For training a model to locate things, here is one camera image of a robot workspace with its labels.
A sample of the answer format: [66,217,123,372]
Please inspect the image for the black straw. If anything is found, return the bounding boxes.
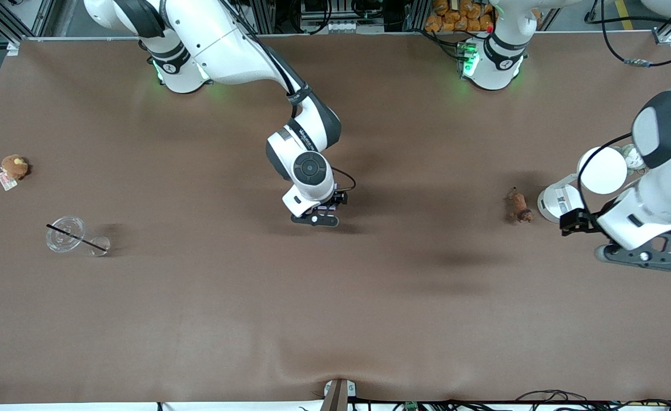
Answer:
[46,224,107,252]

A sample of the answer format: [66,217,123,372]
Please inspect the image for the clear glass cup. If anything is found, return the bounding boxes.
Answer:
[46,216,86,253]

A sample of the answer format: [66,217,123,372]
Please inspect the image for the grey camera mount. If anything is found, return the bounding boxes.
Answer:
[321,378,357,411]

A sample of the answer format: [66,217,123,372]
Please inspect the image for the brown plush toy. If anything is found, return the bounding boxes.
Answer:
[0,155,31,191]

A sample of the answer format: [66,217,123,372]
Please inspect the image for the orange snack bags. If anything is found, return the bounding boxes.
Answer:
[425,0,497,33]

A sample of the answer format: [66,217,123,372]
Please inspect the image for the grey plush toy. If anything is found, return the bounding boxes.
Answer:
[621,144,648,172]

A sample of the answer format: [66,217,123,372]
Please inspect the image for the grey metal device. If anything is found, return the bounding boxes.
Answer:
[300,0,365,33]

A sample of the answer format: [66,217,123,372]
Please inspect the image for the brown lion statue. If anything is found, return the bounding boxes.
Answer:
[505,187,535,223]

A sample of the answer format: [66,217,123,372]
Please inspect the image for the white desk lamp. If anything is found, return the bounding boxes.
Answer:
[537,146,629,224]

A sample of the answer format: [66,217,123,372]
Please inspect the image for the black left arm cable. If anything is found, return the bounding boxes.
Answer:
[576,132,634,215]

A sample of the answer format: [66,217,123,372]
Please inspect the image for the black cable bundle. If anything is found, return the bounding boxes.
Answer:
[515,390,671,410]

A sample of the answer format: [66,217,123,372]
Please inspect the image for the black cable with grey connector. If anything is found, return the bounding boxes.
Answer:
[584,0,671,69]

